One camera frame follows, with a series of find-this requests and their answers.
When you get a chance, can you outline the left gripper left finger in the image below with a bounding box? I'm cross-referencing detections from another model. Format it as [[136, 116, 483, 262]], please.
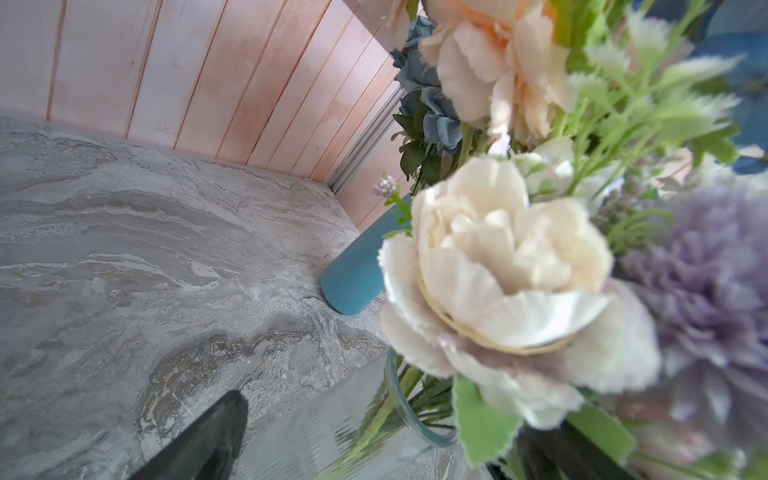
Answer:
[[130, 390, 248, 480]]

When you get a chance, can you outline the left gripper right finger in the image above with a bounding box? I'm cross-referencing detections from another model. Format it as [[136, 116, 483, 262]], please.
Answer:
[[515, 422, 634, 480]]

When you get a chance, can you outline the clear glass vase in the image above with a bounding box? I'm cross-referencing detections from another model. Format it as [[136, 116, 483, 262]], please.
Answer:
[[233, 351, 491, 479]]

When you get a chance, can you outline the teal ceramic vase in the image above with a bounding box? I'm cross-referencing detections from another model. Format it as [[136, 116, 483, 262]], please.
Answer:
[[320, 205, 403, 315]]

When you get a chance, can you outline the small lilac flower spray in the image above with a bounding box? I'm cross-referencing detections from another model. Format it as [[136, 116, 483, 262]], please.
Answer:
[[317, 5, 768, 480]]

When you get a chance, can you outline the dusty blue rose bunch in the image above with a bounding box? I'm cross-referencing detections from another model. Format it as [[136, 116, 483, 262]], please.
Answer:
[[392, 16, 463, 192]]

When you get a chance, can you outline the cream peach carnation bunch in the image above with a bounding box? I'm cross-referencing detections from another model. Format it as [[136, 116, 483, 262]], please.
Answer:
[[360, 1, 578, 157]]

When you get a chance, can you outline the blue hydrangea flower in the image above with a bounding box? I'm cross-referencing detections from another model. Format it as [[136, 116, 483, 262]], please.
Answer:
[[629, 1, 767, 175]]

